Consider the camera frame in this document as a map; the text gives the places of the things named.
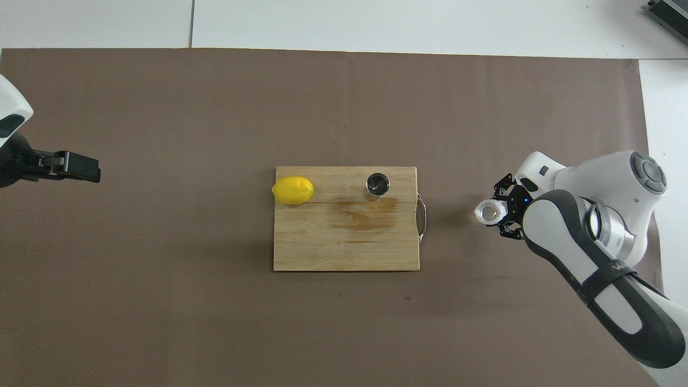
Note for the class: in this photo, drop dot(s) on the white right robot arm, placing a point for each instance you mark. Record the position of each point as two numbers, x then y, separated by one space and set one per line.
591 242

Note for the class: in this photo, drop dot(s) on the brown paper table mat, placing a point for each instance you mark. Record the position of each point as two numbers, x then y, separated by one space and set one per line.
215 107

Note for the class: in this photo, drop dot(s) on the yellow lemon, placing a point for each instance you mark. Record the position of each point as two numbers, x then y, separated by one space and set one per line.
293 191

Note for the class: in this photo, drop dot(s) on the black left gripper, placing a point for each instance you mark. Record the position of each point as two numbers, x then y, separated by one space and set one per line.
13 161

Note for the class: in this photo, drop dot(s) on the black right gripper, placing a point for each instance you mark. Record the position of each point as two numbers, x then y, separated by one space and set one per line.
517 207

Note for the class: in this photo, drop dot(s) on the clear textured glass cup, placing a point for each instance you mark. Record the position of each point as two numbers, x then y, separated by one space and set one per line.
490 212

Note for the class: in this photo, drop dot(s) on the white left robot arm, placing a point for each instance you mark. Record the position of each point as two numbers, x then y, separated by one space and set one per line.
11 102

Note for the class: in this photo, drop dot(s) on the steel double jigger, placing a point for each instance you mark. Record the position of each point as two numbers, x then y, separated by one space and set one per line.
378 184

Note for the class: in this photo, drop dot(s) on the grey ribbed metal device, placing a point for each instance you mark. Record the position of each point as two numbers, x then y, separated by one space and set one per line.
672 13

